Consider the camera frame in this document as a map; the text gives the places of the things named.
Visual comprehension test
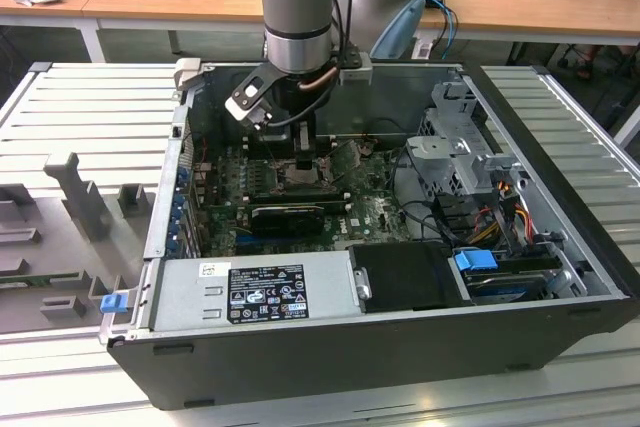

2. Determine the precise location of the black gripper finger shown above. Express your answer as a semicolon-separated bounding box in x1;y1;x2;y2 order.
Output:
293;119;318;171

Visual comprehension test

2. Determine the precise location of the metal socket cover frame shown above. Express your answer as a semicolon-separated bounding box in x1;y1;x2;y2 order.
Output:
319;139;365;183

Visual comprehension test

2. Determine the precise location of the CPU socket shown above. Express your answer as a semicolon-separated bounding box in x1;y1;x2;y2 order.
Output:
269;156;334;196

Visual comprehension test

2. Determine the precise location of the black RAM slot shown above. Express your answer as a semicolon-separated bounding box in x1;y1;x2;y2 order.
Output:
248;187;347;201
249;195;352;214

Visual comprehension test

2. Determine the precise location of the black graphics card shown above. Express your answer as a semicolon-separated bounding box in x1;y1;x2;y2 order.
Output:
249;204;326;237

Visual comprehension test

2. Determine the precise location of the green motherboard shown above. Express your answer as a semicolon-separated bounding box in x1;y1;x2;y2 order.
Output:
192;136;416;258

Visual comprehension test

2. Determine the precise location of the grey case latch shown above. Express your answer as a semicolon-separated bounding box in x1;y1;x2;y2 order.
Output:
174;57;203;94

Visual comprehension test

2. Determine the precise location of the pale blue teach pendant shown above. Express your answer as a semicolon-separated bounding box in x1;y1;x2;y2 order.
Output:
369;0;427;61

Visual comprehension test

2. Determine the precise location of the metal drive cage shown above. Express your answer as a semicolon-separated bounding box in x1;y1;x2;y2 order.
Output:
404;80;531;208

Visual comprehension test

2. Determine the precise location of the black plastic shroud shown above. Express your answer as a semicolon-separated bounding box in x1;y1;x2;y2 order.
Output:
347;240;474;316

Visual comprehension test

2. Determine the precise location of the grey power supply unit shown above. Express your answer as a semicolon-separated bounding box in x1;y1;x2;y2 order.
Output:
149;251;364;333

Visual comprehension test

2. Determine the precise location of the blue disk carrier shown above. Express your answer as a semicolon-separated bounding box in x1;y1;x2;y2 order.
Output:
453;249;497;276

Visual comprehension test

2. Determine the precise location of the black open PC case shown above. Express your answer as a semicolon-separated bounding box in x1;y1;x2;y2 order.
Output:
97;59;640;411

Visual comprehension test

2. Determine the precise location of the hard disk drive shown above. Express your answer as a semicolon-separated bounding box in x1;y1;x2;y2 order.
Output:
464;269;554;304

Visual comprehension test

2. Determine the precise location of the blue case latch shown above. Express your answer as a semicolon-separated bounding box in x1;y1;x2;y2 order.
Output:
99;292;126;316

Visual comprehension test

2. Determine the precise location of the green RAM stick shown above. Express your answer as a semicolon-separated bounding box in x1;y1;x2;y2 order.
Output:
0;271;84;289

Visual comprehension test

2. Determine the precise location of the copper coloured cable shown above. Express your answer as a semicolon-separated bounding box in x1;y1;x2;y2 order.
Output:
298;66;337;94

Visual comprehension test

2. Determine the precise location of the white camera with black bracket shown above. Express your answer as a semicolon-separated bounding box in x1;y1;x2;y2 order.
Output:
223;65;277;134

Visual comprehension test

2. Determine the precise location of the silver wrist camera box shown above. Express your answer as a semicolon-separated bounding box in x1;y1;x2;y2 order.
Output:
338;50;374;87

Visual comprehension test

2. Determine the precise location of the blue cable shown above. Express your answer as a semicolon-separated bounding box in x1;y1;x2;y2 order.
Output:
426;0;460;47

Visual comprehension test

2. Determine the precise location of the coloured wire bundle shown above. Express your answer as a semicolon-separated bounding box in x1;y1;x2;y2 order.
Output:
469;181;534;248

